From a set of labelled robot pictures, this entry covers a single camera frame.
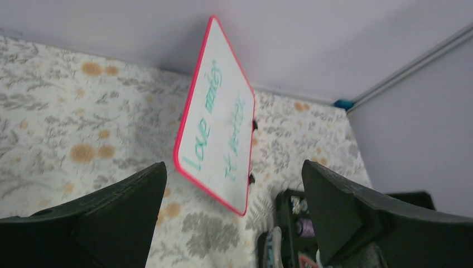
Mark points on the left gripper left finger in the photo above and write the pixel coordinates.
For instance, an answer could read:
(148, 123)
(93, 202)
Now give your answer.
(111, 227)

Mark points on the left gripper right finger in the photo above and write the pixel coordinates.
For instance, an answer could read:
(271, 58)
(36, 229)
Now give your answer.
(356, 226)

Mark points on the black poker chip case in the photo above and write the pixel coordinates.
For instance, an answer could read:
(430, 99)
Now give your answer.
(292, 242)

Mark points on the floral tablecloth mat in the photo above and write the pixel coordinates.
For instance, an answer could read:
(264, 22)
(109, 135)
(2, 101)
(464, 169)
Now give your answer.
(73, 123)

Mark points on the red-framed whiteboard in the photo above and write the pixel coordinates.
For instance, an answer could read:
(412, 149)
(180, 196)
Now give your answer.
(213, 145)

